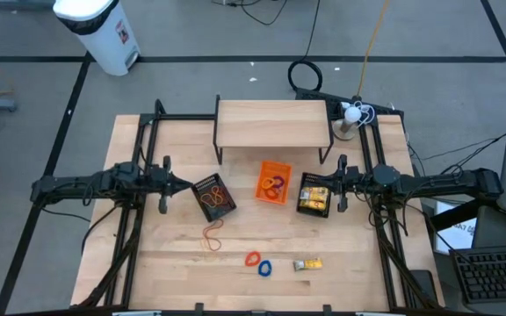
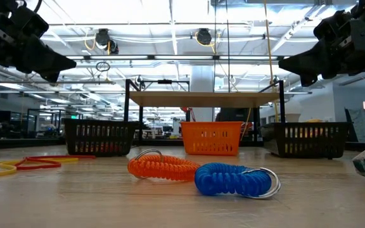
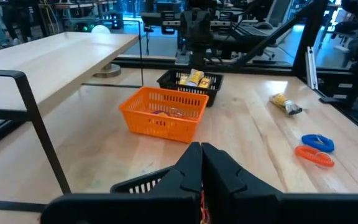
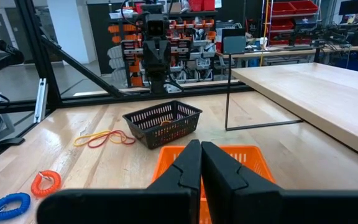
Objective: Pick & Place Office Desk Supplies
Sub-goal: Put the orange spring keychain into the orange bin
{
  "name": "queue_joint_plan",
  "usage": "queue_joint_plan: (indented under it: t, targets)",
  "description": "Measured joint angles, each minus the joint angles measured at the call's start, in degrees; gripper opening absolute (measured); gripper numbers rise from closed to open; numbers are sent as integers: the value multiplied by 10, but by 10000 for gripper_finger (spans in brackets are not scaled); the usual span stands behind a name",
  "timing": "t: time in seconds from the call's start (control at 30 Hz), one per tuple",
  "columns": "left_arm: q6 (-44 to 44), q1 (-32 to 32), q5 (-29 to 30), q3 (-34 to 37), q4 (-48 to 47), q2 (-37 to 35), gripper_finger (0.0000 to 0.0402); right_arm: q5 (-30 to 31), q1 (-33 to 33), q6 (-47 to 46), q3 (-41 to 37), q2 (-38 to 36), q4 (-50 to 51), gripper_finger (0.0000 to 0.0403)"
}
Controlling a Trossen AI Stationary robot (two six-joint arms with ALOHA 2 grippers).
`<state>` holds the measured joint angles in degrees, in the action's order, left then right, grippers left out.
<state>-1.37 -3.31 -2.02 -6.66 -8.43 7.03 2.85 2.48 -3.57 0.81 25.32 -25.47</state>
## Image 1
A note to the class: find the black keyboard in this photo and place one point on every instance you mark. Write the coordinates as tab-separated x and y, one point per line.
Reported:
494	272

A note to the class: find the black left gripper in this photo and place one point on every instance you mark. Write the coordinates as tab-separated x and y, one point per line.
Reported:
165	184

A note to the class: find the white trash can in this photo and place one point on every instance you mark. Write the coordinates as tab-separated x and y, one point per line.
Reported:
99	35

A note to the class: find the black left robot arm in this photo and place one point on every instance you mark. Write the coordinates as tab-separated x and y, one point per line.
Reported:
81	184

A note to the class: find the wooden shelf riser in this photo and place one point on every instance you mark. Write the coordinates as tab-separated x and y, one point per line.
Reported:
272	123

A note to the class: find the black table edge bracket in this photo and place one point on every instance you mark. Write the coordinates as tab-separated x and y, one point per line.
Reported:
327	308
199	307

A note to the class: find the white paper sheet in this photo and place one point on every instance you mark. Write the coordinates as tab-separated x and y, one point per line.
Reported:
455	228

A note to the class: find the orange plastic mesh basket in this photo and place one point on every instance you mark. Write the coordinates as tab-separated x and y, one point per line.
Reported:
275	167

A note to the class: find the black plastic mesh basket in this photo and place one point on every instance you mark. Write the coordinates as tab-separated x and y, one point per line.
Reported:
202	210
310	177

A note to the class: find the white globe desk lamp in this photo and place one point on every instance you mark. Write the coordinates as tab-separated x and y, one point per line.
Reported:
350	115

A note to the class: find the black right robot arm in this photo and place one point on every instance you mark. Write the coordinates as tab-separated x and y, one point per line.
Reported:
446	182

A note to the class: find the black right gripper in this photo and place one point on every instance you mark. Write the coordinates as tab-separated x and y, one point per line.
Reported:
347	182

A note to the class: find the black aluminium table frame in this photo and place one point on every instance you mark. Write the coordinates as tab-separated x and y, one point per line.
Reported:
178	117

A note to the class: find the black phone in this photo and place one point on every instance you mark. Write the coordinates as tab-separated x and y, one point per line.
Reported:
424	285

